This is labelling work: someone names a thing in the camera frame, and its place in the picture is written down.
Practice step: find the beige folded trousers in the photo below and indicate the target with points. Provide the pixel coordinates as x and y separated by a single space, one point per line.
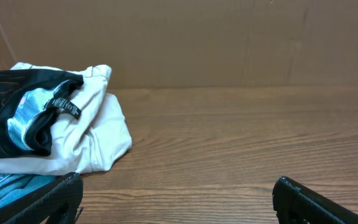
91 143

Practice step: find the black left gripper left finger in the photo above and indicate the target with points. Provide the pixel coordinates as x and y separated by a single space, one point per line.
55 202

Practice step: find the black patterned folded shirt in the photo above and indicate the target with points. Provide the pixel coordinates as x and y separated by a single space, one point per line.
29 104

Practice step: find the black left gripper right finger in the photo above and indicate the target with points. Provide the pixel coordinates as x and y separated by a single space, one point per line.
296 204

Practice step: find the blue folded jeans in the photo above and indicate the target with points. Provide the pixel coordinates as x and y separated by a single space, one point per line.
15 186

